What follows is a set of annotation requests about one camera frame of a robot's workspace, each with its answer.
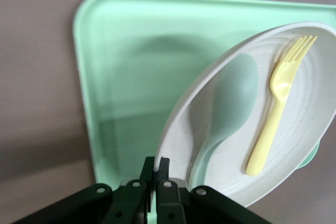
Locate yellow plastic fork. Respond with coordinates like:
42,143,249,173
245,35,318,177

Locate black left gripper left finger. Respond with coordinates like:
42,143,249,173
10,156,156,224

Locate mint green plastic spoon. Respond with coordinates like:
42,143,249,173
191,53,259,185

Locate white round plate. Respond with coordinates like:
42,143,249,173
154,22,336,208

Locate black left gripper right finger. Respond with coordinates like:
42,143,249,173
156,157,263,224

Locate light green rectangular tray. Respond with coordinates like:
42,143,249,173
72,0,336,224

